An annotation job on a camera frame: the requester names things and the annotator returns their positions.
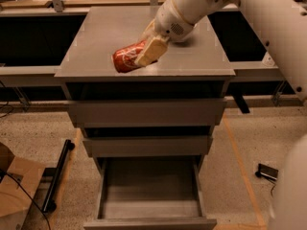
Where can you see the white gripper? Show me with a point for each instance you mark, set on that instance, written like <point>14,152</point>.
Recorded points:
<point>169,22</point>

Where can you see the red coke can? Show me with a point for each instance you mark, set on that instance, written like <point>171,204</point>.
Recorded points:
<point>124,59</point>

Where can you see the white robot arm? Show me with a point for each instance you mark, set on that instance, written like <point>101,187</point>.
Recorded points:
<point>281,25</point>

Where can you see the grey top drawer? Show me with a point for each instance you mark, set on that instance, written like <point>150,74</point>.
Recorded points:
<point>147,113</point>

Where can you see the grey three-drawer cabinet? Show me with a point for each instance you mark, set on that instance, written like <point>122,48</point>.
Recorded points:
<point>97,90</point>

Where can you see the grey middle drawer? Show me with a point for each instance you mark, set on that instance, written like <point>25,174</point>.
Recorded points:
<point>148,146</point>

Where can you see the grey open bottom drawer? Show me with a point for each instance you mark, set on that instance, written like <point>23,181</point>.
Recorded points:
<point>150,193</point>

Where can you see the small black floor box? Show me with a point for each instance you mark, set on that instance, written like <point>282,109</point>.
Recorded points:
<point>267,172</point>

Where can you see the brown cardboard box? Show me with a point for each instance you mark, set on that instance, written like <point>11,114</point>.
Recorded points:
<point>20,179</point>

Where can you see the black bar left floor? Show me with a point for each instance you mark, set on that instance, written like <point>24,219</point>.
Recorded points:
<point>49,205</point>

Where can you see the grey metal rail frame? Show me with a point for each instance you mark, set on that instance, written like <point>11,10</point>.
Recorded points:
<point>106,29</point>

